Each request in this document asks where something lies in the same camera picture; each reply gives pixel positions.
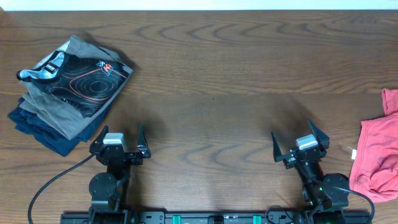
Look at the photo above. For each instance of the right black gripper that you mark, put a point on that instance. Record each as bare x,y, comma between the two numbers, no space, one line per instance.
290,160

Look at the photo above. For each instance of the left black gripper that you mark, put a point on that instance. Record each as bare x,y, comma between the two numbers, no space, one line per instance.
143,151

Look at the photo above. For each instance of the red soccer t-shirt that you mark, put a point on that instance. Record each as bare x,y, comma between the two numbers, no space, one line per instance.
374,170

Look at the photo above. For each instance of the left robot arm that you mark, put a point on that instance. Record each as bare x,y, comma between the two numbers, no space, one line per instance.
109,189

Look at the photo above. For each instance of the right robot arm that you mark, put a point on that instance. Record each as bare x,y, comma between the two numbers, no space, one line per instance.
327,194

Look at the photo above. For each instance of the black orange patterned folded shirt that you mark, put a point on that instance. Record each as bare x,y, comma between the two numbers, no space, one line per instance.
85,83

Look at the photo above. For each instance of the navy blue folded shirt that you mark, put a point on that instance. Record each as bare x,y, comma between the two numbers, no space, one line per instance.
30,123

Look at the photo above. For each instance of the grey-brown folded shirt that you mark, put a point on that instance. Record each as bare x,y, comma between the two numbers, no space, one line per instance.
63,117

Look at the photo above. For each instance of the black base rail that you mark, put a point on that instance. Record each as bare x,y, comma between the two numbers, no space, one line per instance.
271,216

